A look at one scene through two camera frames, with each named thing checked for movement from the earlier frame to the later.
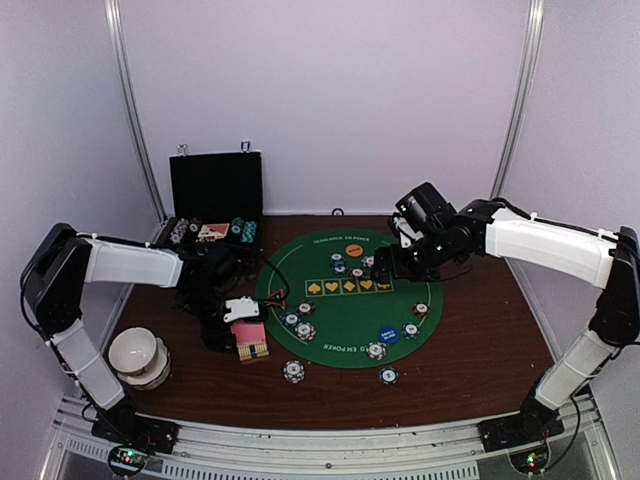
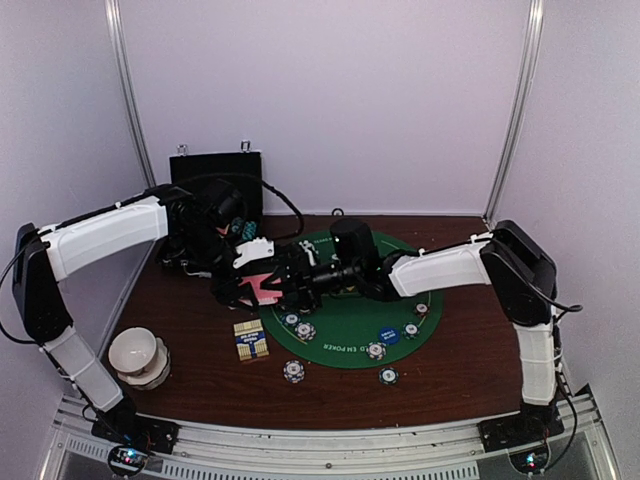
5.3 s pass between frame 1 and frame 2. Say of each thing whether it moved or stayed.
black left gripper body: moved
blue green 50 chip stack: stayed
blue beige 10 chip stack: stayed
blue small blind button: stayed
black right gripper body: moved
